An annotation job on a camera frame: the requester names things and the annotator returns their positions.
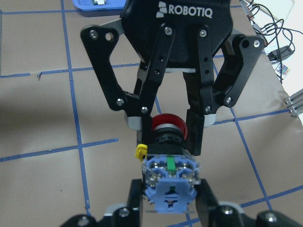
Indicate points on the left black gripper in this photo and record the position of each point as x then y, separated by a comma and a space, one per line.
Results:
177, 34

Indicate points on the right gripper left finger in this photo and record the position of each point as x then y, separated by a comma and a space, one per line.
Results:
127, 214

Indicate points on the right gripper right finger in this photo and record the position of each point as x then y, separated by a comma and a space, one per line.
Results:
213, 213

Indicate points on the red emergency stop button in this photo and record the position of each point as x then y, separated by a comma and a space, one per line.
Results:
170, 172

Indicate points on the blue plastic tray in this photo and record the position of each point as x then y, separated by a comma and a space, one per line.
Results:
93, 5

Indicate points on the aluminium frame post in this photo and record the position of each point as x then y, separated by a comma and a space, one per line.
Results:
294, 103

